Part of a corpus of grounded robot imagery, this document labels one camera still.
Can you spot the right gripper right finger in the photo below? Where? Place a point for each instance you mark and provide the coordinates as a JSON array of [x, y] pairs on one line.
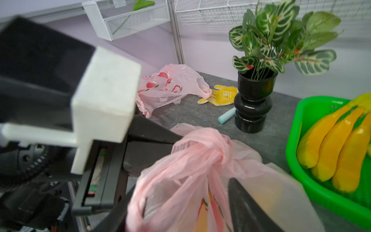
[[246, 214]]

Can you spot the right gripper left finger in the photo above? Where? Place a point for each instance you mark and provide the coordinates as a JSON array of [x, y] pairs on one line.
[[116, 220]]

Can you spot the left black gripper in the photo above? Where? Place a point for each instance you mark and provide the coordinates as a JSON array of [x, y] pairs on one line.
[[145, 143]]

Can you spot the pink strawberry plastic bag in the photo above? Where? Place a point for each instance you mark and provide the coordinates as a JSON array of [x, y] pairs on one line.
[[172, 83]]

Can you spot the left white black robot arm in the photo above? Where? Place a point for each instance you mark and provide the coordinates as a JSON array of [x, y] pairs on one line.
[[38, 192]]

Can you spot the light blue white tube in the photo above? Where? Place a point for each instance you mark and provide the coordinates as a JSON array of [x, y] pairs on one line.
[[227, 116]]

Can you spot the green plastic basket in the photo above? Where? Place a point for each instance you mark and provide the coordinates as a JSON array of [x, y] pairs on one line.
[[348, 192]]

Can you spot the potted plant black vase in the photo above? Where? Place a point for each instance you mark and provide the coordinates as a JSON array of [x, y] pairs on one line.
[[272, 37]]

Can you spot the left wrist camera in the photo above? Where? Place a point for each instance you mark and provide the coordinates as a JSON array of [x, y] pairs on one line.
[[59, 91]]

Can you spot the white wire side basket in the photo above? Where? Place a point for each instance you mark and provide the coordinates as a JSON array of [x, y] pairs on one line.
[[113, 20]]

